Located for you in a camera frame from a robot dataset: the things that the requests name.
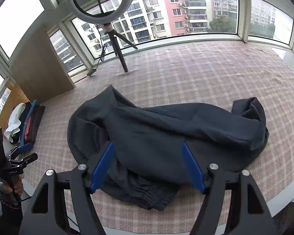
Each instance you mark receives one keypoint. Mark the white ring light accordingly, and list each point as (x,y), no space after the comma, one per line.
(101,18)

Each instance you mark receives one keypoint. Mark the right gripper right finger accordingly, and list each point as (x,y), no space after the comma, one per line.
(215,171)

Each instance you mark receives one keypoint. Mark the pink folded garment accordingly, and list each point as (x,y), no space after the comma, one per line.
(27,132)

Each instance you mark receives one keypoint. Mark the blue striped garment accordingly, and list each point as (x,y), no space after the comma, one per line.
(22,148)

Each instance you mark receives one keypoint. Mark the person's left hand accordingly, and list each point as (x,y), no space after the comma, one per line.
(18,187)

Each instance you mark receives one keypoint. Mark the white folded garment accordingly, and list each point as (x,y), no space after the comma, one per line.
(14,122)

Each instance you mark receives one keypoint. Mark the dark navy jogger pants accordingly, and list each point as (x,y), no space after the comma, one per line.
(147,169)

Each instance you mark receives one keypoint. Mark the wooden cabinet panel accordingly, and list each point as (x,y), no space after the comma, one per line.
(35,73)

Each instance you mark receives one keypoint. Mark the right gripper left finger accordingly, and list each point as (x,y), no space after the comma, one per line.
(47,213)

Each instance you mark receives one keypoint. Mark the dark brown folded garment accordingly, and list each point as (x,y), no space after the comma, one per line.
(35,121)

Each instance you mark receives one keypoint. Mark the plaid pink table cloth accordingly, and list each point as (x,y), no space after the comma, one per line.
(214,72)

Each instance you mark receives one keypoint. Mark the black tripod stand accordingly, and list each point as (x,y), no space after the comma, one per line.
(113,35)

